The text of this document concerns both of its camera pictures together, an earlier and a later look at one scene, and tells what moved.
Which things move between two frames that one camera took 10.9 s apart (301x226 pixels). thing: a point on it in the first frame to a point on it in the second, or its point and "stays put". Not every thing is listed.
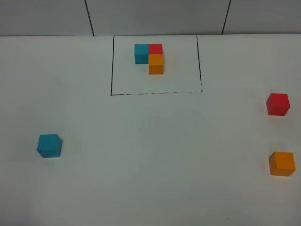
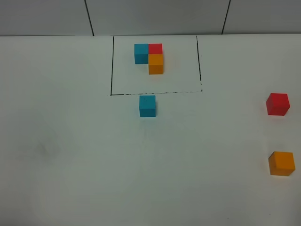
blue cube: [49, 145] to [147, 106]
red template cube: [155, 48] stays put
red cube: [278, 104] stays put
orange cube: [281, 163] stays put
